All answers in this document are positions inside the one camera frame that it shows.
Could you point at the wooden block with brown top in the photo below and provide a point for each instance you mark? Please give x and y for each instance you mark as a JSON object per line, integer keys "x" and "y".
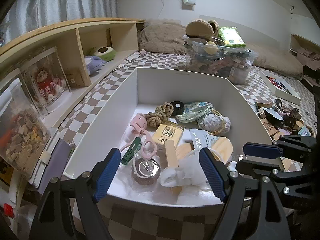
{"x": 264, "y": 103}

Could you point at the green clothes peg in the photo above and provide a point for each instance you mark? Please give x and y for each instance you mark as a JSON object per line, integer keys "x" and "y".
{"x": 131, "y": 151}

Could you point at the small brown cardboard box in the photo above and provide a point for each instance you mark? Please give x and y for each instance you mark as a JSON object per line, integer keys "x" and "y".
{"x": 75, "y": 78}

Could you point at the closet with clothes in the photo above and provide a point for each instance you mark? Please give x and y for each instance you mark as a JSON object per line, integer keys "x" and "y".
{"x": 307, "y": 55}

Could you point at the avocado plush toy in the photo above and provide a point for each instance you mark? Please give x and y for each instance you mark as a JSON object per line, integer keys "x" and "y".
{"x": 103, "y": 52}

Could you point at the white storage box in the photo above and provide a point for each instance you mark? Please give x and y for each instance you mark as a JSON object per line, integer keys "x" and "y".
{"x": 175, "y": 90}

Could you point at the white fluffy cotton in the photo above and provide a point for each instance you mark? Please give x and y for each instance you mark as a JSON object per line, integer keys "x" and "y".
{"x": 185, "y": 170}

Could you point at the oval wooden coaster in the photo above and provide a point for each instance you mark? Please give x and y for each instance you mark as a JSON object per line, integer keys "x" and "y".
{"x": 223, "y": 148}

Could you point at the wooden headboard shelf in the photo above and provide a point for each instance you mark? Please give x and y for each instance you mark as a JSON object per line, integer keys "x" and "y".
{"x": 82, "y": 50}

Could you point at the pink plastic clip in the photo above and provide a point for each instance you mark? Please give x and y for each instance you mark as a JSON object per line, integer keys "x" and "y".
{"x": 142, "y": 130}

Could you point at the clear plastic storage bin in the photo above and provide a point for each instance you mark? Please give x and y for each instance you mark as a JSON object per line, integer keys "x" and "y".
{"x": 220, "y": 62}

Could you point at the small black round jar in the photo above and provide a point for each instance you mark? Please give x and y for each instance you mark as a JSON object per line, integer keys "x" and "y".
{"x": 177, "y": 108}

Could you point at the white blue sachet packet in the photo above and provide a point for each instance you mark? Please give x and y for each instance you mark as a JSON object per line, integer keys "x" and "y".
{"x": 273, "y": 115}

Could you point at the red plastic object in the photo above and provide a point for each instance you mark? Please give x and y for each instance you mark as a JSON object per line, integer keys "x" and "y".
{"x": 8, "y": 210}

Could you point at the brown plush toy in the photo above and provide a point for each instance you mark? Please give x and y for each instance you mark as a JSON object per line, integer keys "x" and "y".
{"x": 200, "y": 28}

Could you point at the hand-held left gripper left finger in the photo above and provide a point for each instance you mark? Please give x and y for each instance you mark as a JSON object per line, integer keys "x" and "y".
{"x": 107, "y": 176}

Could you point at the checkered bedsheet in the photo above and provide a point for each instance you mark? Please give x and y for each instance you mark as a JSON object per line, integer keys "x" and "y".
{"x": 155, "y": 60}

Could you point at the yellow ball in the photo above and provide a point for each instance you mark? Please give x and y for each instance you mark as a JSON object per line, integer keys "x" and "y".
{"x": 211, "y": 48}

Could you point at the green snack packet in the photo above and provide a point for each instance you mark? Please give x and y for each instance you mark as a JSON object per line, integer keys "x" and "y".
{"x": 231, "y": 36}

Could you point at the beige fluffy pillow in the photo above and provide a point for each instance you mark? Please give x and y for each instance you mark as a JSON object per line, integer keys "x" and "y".
{"x": 162, "y": 36}

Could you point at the long beige fluffy cushion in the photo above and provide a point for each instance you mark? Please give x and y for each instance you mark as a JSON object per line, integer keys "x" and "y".
{"x": 277, "y": 60}

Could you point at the clear box of small figurines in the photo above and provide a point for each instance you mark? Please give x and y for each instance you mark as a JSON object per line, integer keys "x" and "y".
{"x": 22, "y": 135}

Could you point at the brown hair claw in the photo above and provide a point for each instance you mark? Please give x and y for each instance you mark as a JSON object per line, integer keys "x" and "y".
{"x": 293, "y": 121}

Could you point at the brown scrunchie in plastic bag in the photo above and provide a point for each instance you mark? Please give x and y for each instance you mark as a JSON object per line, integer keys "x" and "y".
{"x": 146, "y": 172}

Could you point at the clear box with red doll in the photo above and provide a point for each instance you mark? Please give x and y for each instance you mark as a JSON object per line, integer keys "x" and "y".
{"x": 47, "y": 80}

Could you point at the grey curtain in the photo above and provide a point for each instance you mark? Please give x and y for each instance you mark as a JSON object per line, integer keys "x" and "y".
{"x": 62, "y": 5}

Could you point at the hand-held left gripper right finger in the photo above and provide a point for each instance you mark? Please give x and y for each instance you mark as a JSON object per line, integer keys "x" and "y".
{"x": 212, "y": 177}

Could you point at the pale wooden disc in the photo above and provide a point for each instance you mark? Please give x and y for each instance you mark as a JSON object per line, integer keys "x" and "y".
{"x": 183, "y": 150}

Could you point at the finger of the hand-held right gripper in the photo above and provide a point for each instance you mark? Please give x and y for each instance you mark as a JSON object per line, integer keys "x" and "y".
{"x": 262, "y": 150}
{"x": 262, "y": 168}

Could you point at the grey speckled pouch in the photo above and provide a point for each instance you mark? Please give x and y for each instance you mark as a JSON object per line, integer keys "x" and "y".
{"x": 212, "y": 123}

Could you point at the wooden stick block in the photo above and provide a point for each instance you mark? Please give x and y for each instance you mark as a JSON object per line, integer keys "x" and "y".
{"x": 171, "y": 155}

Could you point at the purple plush toy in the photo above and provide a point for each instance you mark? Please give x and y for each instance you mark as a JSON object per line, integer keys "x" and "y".
{"x": 93, "y": 63}

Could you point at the yellow card packet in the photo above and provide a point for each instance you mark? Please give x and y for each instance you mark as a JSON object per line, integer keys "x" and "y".
{"x": 167, "y": 135}

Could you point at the purple notebook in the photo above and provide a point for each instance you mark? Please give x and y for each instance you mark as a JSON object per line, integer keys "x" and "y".
{"x": 57, "y": 155}

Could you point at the white tray of pens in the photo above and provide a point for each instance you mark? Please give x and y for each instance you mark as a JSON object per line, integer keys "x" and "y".
{"x": 282, "y": 87}

